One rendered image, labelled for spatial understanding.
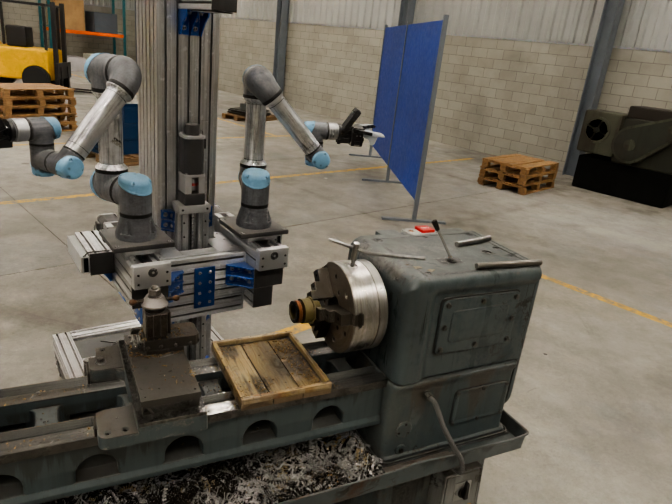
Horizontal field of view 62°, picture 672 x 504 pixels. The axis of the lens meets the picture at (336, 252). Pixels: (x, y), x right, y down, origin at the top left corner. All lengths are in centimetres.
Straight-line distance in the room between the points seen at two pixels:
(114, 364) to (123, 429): 31
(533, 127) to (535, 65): 124
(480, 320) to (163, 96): 144
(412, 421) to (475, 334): 38
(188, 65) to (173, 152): 34
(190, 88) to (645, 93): 1017
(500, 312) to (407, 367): 40
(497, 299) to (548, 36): 1084
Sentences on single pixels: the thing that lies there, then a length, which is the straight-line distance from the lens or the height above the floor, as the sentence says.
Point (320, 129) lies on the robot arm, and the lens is 248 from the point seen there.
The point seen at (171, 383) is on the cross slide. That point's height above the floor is 97.
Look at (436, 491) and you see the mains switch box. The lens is 238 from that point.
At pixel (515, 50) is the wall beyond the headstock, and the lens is 1293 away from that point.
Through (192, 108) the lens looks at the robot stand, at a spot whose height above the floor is 162.
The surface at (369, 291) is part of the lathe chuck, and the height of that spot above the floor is 119.
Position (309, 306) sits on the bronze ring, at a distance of 184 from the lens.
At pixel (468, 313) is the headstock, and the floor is 111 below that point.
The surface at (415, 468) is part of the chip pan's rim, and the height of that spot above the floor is 57.
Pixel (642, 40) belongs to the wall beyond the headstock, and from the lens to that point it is 1196.
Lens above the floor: 192
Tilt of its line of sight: 20 degrees down
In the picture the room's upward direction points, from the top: 6 degrees clockwise
